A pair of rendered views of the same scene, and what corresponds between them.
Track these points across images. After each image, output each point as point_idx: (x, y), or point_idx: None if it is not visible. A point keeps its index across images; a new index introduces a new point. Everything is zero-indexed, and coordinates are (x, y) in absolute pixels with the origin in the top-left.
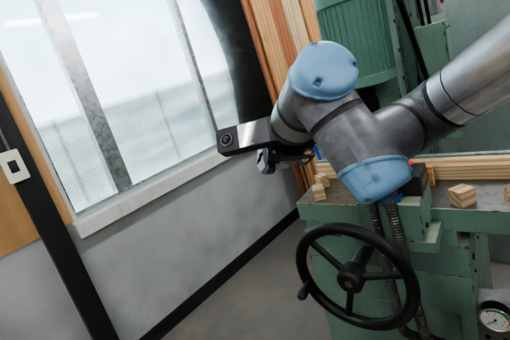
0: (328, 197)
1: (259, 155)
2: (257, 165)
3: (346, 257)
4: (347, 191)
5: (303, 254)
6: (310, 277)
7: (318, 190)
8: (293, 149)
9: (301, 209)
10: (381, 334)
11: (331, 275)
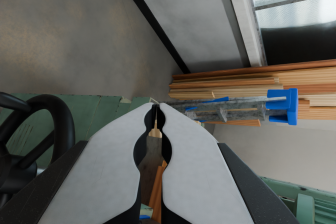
0: (149, 138)
1: (166, 140)
2: (146, 108)
3: (88, 137)
4: (154, 159)
5: (50, 112)
6: (36, 108)
7: (158, 130)
8: None
9: (142, 102)
10: (34, 142)
11: (80, 112)
